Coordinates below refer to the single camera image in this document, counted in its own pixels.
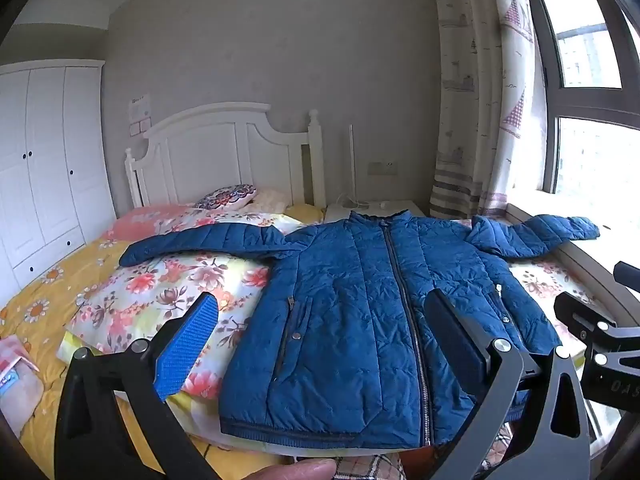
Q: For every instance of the wall socket plate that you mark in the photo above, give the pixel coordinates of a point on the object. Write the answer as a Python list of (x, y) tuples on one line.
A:
[(383, 169)]

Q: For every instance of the patterned curtain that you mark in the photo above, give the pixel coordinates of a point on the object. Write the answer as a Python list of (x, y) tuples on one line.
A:
[(493, 113)]

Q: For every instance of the pink package on bed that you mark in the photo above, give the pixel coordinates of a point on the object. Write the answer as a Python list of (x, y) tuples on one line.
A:
[(21, 388)]

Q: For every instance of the dark window frame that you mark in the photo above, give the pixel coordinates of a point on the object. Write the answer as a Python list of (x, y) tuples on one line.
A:
[(590, 55)]

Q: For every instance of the floral quilt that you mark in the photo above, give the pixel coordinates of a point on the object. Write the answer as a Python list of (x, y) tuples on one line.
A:
[(135, 302)]

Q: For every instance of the white nightstand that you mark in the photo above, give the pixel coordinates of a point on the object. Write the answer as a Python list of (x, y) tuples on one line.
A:
[(382, 208)]

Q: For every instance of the white wooden headboard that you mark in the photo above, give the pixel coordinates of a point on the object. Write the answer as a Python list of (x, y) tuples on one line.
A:
[(194, 152)]

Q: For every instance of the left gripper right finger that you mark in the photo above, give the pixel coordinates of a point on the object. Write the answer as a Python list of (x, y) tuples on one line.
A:
[(552, 441)]

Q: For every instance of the patterned round cushion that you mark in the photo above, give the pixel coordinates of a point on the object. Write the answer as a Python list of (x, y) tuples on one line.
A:
[(229, 198)]

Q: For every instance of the white stick lamp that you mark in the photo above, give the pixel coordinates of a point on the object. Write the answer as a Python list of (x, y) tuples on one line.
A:
[(349, 199)]

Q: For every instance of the white wardrobe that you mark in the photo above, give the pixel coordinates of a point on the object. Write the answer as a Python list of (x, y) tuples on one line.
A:
[(55, 196)]

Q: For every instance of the plaid cloth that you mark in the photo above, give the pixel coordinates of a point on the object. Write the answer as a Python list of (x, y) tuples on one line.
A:
[(389, 466)]

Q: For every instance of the cream pillow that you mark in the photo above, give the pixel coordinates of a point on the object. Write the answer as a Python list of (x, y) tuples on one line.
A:
[(268, 201)]

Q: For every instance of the bare fingertip at bottom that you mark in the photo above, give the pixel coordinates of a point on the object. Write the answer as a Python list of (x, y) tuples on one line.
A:
[(321, 469)]

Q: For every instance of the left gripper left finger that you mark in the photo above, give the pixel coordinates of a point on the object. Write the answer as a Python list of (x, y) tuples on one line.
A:
[(91, 438)]

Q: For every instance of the blue quilted puffer jacket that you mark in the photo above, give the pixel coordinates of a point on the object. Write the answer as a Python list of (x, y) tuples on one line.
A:
[(339, 352)]

